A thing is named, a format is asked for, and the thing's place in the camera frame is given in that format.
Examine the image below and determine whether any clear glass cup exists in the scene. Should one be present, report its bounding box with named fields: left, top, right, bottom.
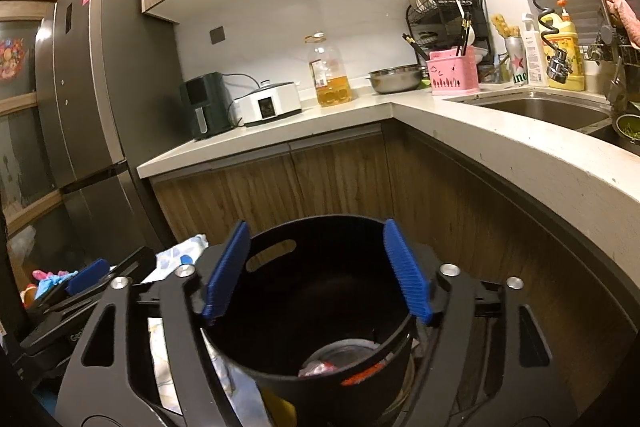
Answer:
left=482, top=52, right=506, bottom=84

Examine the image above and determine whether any dark green air fryer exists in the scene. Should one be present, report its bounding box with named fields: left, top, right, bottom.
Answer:
left=180, top=72, right=233, bottom=141

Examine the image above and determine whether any black round trash bin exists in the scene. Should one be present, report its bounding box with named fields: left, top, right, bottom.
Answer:
left=202, top=215, right=418, bottom=427

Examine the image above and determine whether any stainless steel bowl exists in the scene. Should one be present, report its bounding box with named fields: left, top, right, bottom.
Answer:
left=365, top=64, right=426, bottom=95

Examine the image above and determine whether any clear round plastic container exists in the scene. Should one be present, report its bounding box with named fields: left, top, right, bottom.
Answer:
left=300, top=339, right=386, bottom=380

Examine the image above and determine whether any white soap bottle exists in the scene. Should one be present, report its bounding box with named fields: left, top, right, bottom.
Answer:
left=521, top=13, right=550, bottom=86

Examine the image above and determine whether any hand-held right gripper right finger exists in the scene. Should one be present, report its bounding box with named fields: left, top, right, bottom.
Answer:
left=382, top=219, right=578, bottom=427

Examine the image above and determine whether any stainless steel sink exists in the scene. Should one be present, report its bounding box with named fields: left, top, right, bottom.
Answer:
left=445, top=89, right=640, bottom=148

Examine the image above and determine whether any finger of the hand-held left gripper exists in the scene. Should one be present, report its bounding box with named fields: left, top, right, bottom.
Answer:
left=42, top=258, right=111, bottom=308
left=107, top=246, right=158, bottom=288

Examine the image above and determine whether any wooden lower cabinet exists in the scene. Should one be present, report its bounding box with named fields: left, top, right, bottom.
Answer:
left=150, top=119, right=608, bottom=413

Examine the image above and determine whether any colourful door sticker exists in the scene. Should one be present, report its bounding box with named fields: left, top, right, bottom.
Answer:
left=0, top=38, right=26, bottom=80

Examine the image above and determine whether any white spoon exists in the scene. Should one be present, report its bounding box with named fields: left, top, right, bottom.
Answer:
left=455, top=0, right=476, bottom=48

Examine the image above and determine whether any coiled faucet sprayer hose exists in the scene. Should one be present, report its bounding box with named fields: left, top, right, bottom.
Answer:
left=522, top=0, right=573, bottom=80

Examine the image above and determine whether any blue floral cloth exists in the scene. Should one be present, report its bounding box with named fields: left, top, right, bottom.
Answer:
left=147, top=234, right=273, bottom=427

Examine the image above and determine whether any grey refrigerator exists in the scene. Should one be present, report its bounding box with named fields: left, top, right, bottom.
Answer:
left=34, top=0, right=186, bottom=258

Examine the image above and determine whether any black dish rack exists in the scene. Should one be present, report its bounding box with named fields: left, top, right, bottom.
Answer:
left=405, top=0, right=493, bottom=80

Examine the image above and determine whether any black power cable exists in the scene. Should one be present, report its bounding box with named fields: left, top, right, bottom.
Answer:
left=222, top=73, right=261, bottom=88

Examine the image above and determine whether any green beer can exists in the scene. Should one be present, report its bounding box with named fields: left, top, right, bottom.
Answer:
left=504, top=36, right=528, bottom=86

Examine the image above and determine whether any large cooking oil bottle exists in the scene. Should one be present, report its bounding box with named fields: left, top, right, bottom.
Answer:
left=304, top=33, right=353, bottom=108

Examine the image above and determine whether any yellow detergent bottle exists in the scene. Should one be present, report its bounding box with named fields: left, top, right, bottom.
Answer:
left=540, top=9, right=586, bottom=92

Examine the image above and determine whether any yellow scrubber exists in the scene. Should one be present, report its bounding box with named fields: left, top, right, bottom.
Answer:
left=491, top=13, right=521, bottom=38

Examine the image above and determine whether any white electric cooker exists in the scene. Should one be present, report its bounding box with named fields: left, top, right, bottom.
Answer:
left=235, top=80, right=303, bottom=125

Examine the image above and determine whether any pink towel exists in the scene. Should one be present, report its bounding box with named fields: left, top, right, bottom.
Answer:
left=602, top=0, right=640, bottom=48

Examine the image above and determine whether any black chopsticks pair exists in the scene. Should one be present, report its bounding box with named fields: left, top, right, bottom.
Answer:
left=402, top=33, right=431, bottom=60
left=461, top=12, right=477, bottom=58

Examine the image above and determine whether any wooden framed glass door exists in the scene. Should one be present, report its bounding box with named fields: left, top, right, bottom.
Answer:
left=0, top=0, right=66, bottom=278

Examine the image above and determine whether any pink utensil holder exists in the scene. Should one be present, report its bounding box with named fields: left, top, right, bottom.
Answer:
left=426, top=47, right=482, bottom=96

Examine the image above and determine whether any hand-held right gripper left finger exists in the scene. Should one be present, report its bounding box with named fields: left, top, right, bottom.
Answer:
left=52, top=221, right=266, bottom=427

